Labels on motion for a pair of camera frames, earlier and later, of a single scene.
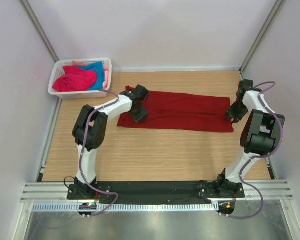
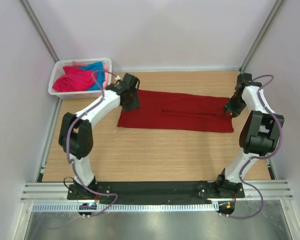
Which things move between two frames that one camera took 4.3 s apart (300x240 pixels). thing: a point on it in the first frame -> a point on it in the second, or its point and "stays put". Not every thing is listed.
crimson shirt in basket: (75, 79) stays put
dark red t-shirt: (173, 111) stays put
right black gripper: (237, 117) -> (235, 112)
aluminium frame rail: (39, 192) stays put
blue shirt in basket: (98, 68) stays put
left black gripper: (143, 114) -> (135, 105)
